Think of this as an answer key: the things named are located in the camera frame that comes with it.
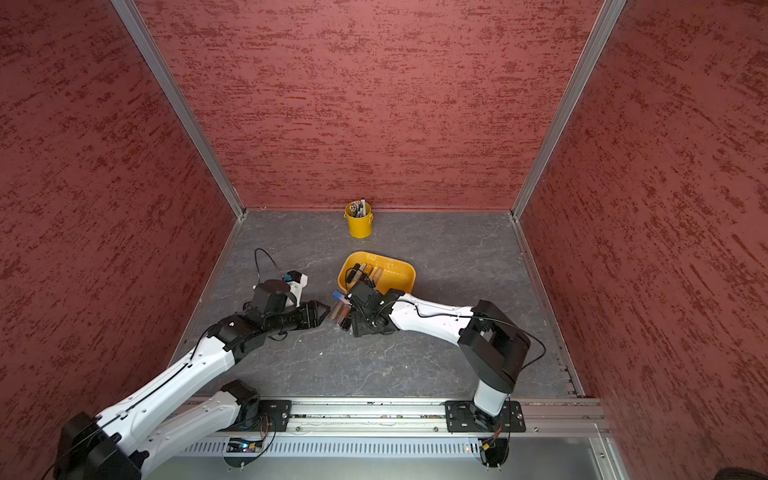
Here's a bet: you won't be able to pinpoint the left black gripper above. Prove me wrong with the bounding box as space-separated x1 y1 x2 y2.
265 301 331 336

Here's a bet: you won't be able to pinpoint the silver grey lipstick tube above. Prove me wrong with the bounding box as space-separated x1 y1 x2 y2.
353 263 367 282

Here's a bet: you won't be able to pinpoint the yellow plastic storage box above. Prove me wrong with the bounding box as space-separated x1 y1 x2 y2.
337 251 416 293

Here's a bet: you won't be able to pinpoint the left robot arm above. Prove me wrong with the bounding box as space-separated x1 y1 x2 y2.
45 271 330 479

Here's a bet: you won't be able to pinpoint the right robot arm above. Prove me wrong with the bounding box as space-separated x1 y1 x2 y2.
343 290 531 432

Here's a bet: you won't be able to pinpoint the blue pink lip gloss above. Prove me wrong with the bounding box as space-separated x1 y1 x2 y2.
332 291 349 304

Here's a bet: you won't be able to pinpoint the yellow pen cup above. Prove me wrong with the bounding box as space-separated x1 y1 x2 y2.
344 202 374 239

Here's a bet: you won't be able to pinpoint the pens in yellow cup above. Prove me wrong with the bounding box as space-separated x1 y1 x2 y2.
347 199 368 218

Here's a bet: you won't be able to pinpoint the left controller board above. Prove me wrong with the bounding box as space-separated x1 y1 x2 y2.
223 437 264 470

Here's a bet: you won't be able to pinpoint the right controller connector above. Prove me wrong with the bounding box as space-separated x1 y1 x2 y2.
479 437 509 469

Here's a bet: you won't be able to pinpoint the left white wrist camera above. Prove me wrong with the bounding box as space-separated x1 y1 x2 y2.
283 270 308 307

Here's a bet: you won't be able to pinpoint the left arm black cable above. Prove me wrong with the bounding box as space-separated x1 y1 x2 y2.
253 247 283 286

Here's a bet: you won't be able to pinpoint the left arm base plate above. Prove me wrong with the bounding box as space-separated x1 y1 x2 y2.
231 399 292 433

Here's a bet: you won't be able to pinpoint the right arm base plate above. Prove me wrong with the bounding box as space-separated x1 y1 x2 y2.
444 400 526 434

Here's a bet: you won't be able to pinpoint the aluminium front rail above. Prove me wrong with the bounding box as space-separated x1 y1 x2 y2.
122 395 613 439

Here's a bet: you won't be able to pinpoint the left aluminium corner post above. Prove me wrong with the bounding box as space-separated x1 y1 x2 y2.
111 0 247 222

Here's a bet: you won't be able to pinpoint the aluminium corner post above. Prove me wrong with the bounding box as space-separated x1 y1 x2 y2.
111 0 247 222
511 0 626 223

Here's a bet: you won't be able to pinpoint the right aluminium corner post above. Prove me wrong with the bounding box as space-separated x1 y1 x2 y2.
511 0 626 223

